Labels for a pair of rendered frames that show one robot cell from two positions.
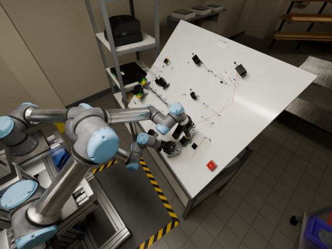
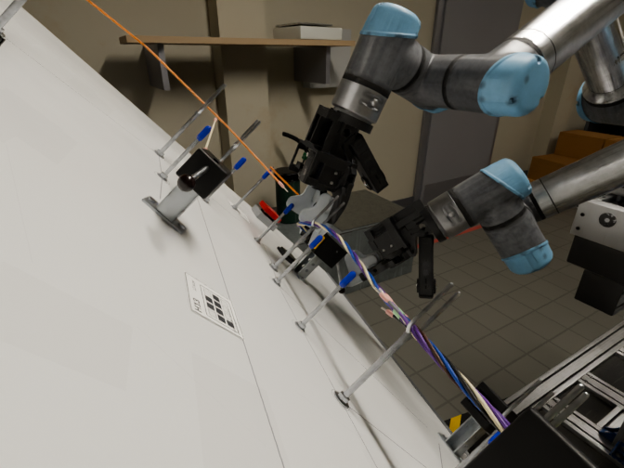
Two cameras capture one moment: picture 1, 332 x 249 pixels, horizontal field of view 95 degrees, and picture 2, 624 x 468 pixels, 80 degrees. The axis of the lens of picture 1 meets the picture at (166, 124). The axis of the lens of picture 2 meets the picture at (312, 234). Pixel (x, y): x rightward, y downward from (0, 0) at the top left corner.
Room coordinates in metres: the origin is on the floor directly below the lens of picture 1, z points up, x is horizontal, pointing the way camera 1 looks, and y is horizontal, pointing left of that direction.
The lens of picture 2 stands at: (1.25, -0.03, 1.42)
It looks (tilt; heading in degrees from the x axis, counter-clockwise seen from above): 25 degrees down; 193
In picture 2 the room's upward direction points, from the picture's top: straight up
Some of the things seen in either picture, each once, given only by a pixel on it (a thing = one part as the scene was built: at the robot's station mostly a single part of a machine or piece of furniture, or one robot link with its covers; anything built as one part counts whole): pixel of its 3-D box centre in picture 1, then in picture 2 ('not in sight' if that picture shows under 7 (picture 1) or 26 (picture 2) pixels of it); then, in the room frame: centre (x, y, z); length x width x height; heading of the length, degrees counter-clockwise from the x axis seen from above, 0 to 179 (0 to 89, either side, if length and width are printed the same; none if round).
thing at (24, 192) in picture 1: (26, 198); not in sight; (0.19, 0.59, 1.33); 0.13 x 0.12 x 0.14; 43
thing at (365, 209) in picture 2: not in sight; (326, 207); (-1.15, -0.48, 0.47); 1.00 x 0.78 x 0.94; 132
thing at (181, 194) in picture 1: (171, 175); not in sight; (0.63, -0.06, 0.60); 0.55 x 0.03 x 0.39; 33
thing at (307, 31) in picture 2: not in sight; (307, 32); (-1.31, -0.65, 1.56); 0.35 x 0.33 x 0.09; 133
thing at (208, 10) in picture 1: (200, 10); not in sight; (4.05, -0.69, 1.26); 0.39 x 0.37 x 0.10; 133
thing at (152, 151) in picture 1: (145, 137); not in sight; (1.09, 0.24, 0.60); 0.55 x 0.02 x 0.39; 33
